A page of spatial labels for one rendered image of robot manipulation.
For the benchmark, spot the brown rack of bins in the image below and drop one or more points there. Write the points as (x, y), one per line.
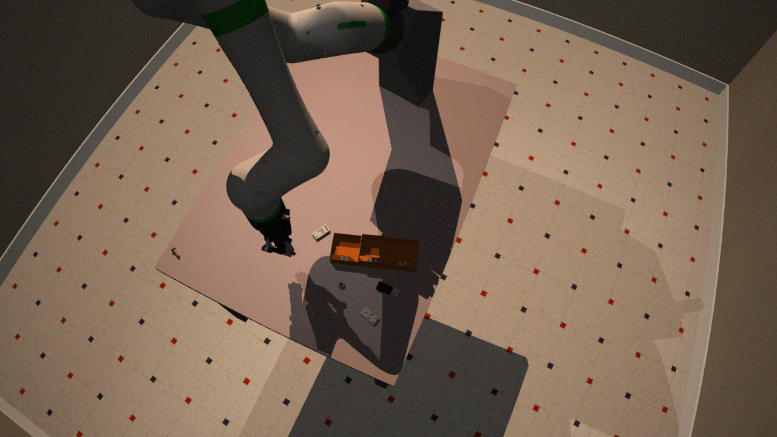
(374, 251)

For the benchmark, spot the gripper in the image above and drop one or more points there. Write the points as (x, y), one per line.
(281, 241)

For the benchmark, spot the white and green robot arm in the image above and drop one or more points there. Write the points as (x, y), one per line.
(259, 41)

